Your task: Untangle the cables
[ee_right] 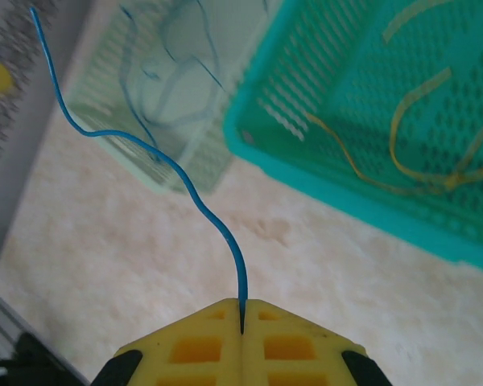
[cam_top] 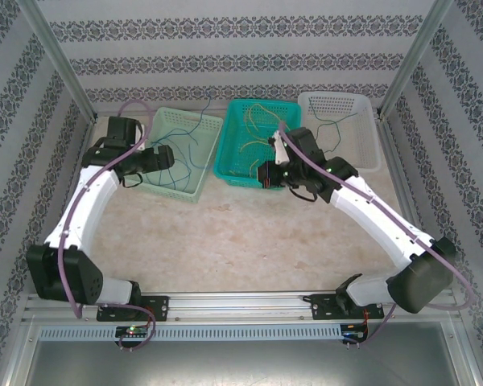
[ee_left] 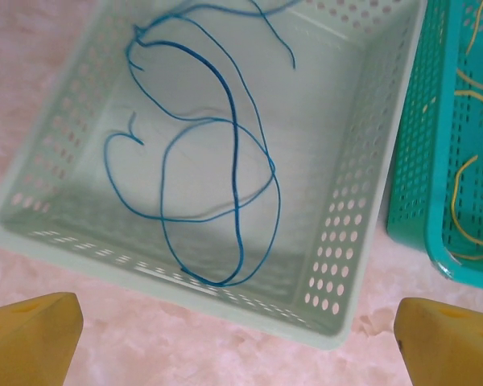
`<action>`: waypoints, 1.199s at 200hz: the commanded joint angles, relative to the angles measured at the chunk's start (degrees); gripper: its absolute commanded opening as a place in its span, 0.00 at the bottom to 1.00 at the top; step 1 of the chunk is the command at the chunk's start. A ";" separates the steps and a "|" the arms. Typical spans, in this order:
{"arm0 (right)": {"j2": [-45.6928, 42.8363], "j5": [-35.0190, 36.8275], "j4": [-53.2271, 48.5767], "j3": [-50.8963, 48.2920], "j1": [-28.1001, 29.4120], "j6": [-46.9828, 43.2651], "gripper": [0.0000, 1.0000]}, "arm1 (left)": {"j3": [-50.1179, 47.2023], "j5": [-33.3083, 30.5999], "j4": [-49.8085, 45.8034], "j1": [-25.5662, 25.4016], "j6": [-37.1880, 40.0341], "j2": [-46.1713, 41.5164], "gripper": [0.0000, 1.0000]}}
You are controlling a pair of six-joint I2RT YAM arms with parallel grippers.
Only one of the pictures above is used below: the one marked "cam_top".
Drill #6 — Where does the light green plastic basket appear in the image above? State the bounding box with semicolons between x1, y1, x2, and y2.
138;106;222;204

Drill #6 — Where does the white plastic basket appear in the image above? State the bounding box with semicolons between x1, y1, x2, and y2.
297;91;383;173

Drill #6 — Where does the teal plastic basket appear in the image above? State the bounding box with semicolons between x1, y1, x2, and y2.
213;99;303;189

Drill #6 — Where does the left circuit board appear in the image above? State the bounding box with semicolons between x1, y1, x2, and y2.
116;326;148;338

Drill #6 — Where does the grey metal panel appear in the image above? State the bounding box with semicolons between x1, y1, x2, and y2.
23;321;474;386

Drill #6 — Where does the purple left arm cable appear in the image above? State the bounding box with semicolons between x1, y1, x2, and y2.
58;100;159;351

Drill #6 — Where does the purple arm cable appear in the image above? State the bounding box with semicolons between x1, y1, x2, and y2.
279;121;475;350
58;100;159;351

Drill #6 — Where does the aluminium left frame post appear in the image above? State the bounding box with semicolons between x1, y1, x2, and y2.
22;0;97;121

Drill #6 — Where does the aluminium frame post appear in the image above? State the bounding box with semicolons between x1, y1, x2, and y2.
22;0;97;121
377;0;456;120

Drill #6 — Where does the black left mount plate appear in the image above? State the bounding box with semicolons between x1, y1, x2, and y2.
96;295;170;322

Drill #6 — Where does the black mount plate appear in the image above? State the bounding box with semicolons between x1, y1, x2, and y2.
309;293;386;322
96;295;170;322

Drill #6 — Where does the black right mount plate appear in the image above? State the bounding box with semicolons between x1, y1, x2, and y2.
309;293;386;322

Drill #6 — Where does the aluminium right frame post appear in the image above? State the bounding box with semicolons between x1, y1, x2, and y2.
377;0;456;120

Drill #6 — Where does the aluminium front rail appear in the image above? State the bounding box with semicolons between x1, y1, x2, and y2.
22;291;456;323

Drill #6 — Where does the slotted grey cable duct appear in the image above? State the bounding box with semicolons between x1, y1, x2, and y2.
39;323;343;341

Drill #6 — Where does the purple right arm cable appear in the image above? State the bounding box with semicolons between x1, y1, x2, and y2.
279;121;475;350

